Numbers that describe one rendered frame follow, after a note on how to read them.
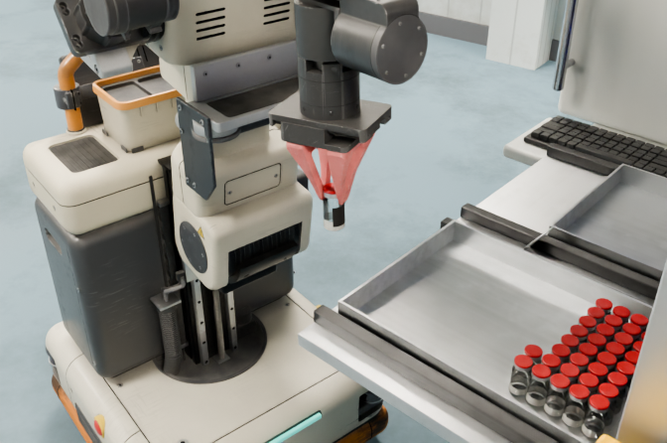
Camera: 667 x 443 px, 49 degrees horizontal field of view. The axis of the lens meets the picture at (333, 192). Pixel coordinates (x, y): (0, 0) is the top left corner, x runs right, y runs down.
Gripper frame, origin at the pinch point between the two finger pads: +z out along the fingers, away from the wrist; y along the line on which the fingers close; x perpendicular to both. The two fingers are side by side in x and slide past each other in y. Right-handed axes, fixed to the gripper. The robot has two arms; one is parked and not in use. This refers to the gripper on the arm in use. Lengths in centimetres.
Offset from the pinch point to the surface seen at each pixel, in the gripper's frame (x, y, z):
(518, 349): 14.7, 17.2, 25.8
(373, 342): 5.7, 1.6, 23.4
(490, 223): 39.1, 6.1, 24.3
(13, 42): 240, -350, 99
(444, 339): 12.2, 8.4, 25.5
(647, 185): 63, 26, 25
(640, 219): 53, 26, 26
